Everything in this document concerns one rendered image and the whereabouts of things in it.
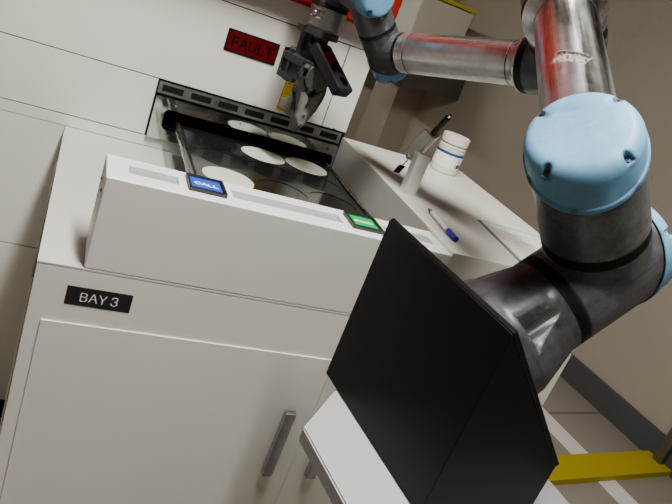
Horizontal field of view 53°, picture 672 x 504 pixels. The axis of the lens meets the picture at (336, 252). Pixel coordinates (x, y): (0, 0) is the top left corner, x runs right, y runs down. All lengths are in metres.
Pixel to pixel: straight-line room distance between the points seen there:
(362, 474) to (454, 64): 0.74
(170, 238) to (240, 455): 0.44
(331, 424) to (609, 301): 0.35
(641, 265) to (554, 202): 0.14
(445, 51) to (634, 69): 2.33
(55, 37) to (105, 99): 0.15
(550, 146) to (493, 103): 3.40
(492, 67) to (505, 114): 2.81
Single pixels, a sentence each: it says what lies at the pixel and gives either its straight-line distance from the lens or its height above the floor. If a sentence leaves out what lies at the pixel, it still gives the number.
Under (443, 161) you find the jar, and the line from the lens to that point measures 1.68.
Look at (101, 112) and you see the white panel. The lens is 1.56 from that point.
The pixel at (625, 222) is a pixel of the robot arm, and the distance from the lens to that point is 0.72.
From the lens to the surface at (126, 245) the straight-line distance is 0.97.
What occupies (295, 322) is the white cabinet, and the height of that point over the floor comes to 0.79.
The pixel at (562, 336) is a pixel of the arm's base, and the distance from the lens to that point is 0.76.
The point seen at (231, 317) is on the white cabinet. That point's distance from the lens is 1.05.
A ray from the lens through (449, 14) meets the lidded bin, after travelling 4.06.
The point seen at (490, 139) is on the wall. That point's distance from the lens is 4.04.
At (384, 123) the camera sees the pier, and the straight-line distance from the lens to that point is 4.59.
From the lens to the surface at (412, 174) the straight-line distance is 1.34.
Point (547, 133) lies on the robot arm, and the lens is 0.71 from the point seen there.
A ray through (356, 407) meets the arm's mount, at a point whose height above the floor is 0.83.
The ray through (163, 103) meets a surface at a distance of 1.54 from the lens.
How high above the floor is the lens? 1.28
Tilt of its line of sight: 20 degrees down
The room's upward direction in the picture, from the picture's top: 21 degrees clockwise
